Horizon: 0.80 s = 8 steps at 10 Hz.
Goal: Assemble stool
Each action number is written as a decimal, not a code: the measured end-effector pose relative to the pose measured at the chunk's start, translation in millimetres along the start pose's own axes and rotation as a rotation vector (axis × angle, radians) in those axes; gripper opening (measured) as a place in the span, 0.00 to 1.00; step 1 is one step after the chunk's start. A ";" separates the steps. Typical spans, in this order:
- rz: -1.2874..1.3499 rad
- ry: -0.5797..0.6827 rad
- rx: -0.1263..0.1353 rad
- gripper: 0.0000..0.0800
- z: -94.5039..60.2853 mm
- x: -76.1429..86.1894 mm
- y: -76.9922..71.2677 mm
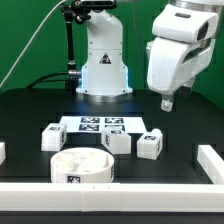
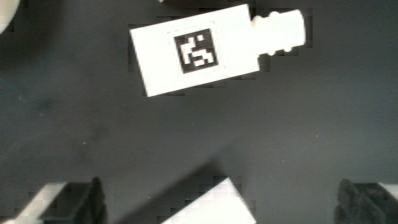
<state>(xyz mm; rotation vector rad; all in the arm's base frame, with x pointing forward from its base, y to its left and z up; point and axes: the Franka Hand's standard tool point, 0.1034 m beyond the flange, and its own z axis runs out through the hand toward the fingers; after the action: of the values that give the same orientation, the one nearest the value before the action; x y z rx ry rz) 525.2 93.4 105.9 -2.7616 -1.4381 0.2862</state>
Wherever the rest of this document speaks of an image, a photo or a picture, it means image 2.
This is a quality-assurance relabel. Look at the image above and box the white stool leg with tag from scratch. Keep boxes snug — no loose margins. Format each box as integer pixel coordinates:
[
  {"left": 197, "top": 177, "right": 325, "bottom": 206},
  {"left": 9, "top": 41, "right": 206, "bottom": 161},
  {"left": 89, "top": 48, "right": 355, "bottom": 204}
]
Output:
[{"left": 130, "top": 4, "right": 305, "bottom": 96}]

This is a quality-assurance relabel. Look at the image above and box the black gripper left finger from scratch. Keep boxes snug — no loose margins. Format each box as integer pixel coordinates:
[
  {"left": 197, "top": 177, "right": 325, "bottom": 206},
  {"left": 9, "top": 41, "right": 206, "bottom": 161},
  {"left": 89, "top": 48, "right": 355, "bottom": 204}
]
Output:
[{"left": 0, "top": 177, "right": 108, "bottom": 224}]

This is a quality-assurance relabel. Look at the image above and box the white stool leg block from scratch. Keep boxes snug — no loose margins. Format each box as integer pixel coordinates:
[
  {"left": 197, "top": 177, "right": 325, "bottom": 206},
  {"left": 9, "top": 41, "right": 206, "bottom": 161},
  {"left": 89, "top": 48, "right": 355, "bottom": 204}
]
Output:
[{"left": 162, "top": 178, "right": 256, "bottom": 224}]

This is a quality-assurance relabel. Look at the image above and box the white round stool seat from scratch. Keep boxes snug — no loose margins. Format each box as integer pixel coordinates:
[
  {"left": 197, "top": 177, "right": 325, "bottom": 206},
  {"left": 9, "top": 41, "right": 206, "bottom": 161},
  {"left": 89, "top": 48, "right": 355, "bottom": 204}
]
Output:
[{"left": 0, "top": 0, "right": 19, "bottom": 33}]

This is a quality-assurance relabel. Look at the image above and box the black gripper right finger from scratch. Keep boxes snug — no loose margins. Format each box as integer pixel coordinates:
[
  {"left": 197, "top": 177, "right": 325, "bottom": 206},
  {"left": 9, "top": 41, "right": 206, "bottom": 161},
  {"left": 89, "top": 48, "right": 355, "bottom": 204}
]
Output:
[{"left": 334, "top": 179, "right": 398, "bottom": 224}]

